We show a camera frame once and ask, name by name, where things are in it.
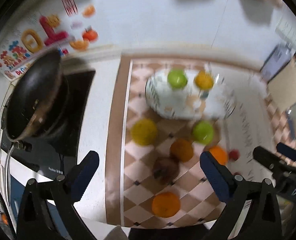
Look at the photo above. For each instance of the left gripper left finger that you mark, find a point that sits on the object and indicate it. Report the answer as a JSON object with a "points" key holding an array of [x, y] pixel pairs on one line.
{"points": [[70, 190]]}

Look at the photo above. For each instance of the colourful wall sticker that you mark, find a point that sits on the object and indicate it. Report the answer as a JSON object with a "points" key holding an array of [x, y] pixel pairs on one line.
{"points": [[65, 25]]}

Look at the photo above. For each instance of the white crumpled tissue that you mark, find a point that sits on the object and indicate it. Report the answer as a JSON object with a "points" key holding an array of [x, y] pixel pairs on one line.
{"points": [[258, 85]]}

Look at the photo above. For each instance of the oval patterned glass plate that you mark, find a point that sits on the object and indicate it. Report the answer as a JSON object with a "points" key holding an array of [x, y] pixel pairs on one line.
{"points": [[189, 103]]}

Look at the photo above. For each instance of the bright orange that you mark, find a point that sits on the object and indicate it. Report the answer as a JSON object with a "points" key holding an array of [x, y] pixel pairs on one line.
{"points": [[166, 204], [219, 154]]}

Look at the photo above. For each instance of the bright orange front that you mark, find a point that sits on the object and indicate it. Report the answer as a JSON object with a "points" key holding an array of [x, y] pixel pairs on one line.
{"points": [[166, 204]]}

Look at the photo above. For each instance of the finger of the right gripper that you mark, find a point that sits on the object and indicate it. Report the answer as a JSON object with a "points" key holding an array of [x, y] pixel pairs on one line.
{"points": [[271, 162], [286, 151]]}

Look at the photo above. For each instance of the black frying pan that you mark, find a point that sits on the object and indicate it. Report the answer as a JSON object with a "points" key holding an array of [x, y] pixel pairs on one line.
{"points": [[30, 111]]}

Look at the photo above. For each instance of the dark red apple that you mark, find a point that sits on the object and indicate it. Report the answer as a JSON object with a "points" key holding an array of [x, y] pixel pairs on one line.
{"points": [[165, 169]]}

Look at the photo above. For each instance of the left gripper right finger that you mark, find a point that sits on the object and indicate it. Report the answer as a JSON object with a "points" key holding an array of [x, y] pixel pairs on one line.
{"points": [[230, 191]]}

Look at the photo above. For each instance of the grey spray can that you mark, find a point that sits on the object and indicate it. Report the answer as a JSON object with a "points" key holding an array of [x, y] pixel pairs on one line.
{"points": [[277, 60]]}

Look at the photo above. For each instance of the green apple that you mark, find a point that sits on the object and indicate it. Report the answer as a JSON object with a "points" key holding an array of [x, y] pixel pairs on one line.
{"points": [[203, 132], [177, 79]]}

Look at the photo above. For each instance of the checkered tablecloth with text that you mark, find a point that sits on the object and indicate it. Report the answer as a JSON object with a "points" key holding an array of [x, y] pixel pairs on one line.
{"points": [[130, 185]]}

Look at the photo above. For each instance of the yellow lemon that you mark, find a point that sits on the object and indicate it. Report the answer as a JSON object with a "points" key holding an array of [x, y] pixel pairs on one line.
{"points": [[204, 81], [144, 132]]}

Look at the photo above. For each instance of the beige utensil holder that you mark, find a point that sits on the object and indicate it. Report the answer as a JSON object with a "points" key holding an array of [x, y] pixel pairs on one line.
{"points": [[282, 88]]}

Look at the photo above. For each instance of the brownish orange fruit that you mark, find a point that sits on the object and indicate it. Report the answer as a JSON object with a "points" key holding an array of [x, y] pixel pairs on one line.
{"points": [[182, 150]]}

